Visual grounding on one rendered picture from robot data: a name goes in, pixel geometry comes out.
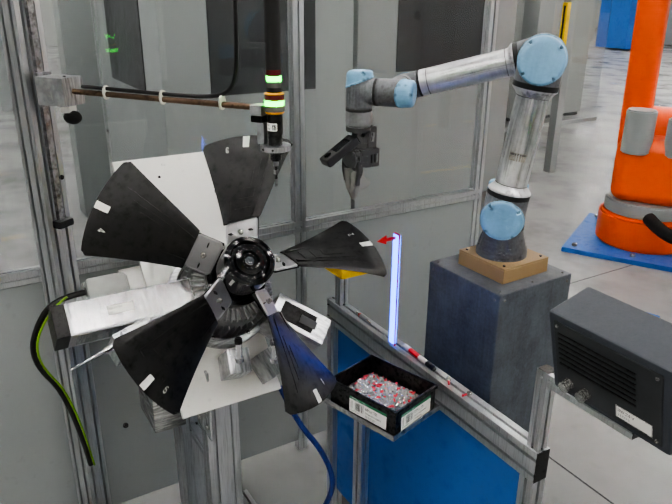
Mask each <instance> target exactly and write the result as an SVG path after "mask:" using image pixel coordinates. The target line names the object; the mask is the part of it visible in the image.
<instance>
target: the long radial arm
mask: <svg viewBox="0 0 672 504"><path fill-rule="evenodd" d="M190 285H191V282H190V278H187V279H182V280H177V281H172V282H168V283H163V284H158V285H153V286H148V287H144V288H139V289H134V290H129V291H124V292H120V293H115V294H110V295H105V296H100V297H96V298H91V299H86V300H81V301H77V302H72V303H67V304H64V308H65V312H66V316H67V320H68V324H69V328H70V332H71V339H70V342H69V346H68V348H70V347H75V346H79V345H83V344H87V343H91V342H95V341H100V340H104V339H108V338H111V337H112V335H114V334H116V333H117V332H119V331H121V330H123V329H125V328H127V327H128V326H130V325H132V324H134V323H136V322H138V321H140V320H141V319H143V318H145V317H147V316H148V317H149V318H150V320H152V319H154V318H156V317H157V316H159V315H161V314H165V313H167V312H169V311H171V310H173V309H174V308H176V307H178V306H180V305H182V304H183V303H188V302H190V301H192V300H193V299H195V298H194V295H193V293H192V288H191V286H190Z"/></svg>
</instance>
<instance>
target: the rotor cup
mask: <svg viewBox="0 0 672 504"><path fill-rule="evenodd" d="M224 250H225V251H224ZM224 250H222V251H221V253H220V255H219V257H218V259H217V261H216V263H215V265H214V267H213V269H212V271H211V273H210V275H205V282H206V285H207V288H209V287H210V286H211V285H212V283H213V282H214V281H215V280H216V279H217V278H218V276H219V277H220V278H221V279H222V281H223V283H224V285H225V287H226V289H227V291H228V293H229V295H230V297H231V300H232V302H231V305H230V307H244V306H247V305H250V304H251V303H253V302H254V300H253V298H252V297H251V294H253V293H255V291H258V290H261V289H264V288H265V284H264V283H266V282H267V281H268V280H269V279H270V278H271V276H272V274H273V272H274V268H275V259H274V255H273V253H272V251H271V249H270V248H269V246H268V245H267V244H266V243H264V242H263V241H262V240H260V239H258V238H255V237H251V236H243V237H239V238H237V239H234V240H233V241H231V242H230V243H229V244H228V246H227V247H226V248H225V249H224ZM223 251H224V253H223V254H222V252H223ZM221 254H222V256H221ZM220 256H221V257H220ZM248 256H251V257H252V258H253V259H254V264H253V265H248V264H246V262H245V259H246V257H248ZM231 280H233V281H235V282H234V283H233V284H232V285H231V286H230V285H229V283H230V282H231ZM263 284H264V285H263ZM262 285H263V286H262ZM261 286H262V287H261ZM260 287H261V288H260Z"/></svg>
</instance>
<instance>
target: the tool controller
mask: <svg viewBox="0 0 672 504"><path fill-rule="evenodd" d="M549 314H550V327H551V339H552V352H553V365H554V378H555V385H556V386H557V387H559V389H560V391H562V392H563V393H569V394H570V395H572V396H573V397H575V399H576V400H577V401H578V402H579V403H585V404H586V405H588V406H590V407H591V408H593V409H594V410H596V411H598V412H599V413H601V414H603V415H604V416H606V417H607V418H609V419H611V420H612V421H614V422H616V423H617V424H619V425H620V426H622V427H624V428H625V429H627V430H629V431H630V432H632V433H633V434H635V435H637V436H638V437H640V438H641V439H643V440H645V441H646V442H648V443H650V444H651V445H653V446H654V447H656V448H658V449H659V450H661V451H663V452H664V453H666V454H667V455H672V323H670V322H668V321H665V320H663V319H661V318H658V317H656V316H654V315H652V314H649V313H647V312H645V311H643V310H640V309H638V308H636V307H634V306H631V305H629V304H627V303H625V302H622V301H620V300H618V299H616V298H613V297H611V296H609V295H607V294H604V293H602V292H600V291H597V290H595V289H593V288H591V287H586V288H585V289H583V290H582V291H580V292H578V293H577V294H575V295H574V296H572V297H570V298H569V299H567V300H566V301H564V302H563V303H561V304H559V305H558V306H556V307H555V308H553V309H551V310H550V312H549Z"/></svg>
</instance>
